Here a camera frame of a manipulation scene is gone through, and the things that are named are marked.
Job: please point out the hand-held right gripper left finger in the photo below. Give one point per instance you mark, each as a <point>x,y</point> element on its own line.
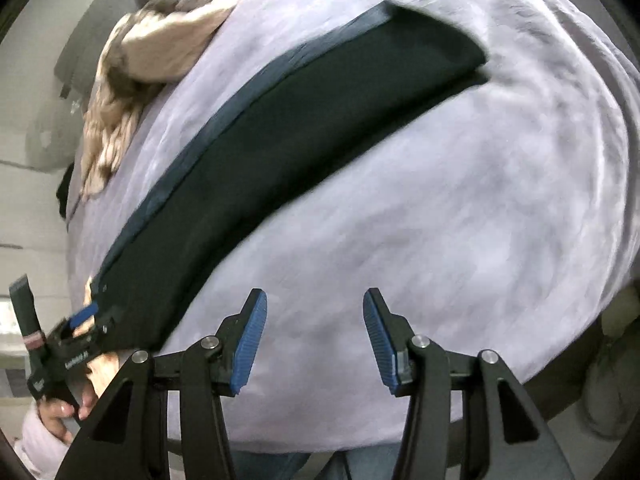
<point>249,340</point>

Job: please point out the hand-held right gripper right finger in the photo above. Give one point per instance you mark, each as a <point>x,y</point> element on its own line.
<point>379,340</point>

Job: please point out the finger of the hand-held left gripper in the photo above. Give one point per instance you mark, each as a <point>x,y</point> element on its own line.
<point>110,321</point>
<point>83,316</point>

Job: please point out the black pants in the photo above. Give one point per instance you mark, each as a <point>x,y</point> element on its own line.
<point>300,135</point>

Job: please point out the person's left hand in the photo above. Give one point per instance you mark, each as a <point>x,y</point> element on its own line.
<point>60,412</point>

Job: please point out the lilac plush blanket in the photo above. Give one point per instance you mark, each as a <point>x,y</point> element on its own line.
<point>450,260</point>

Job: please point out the grey-green cloth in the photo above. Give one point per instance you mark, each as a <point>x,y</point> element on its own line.
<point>612,380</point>

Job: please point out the beige fluffy blanket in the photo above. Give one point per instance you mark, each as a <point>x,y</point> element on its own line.
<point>150,45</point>

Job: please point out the dark grey panel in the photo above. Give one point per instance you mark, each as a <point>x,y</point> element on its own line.
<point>95,20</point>

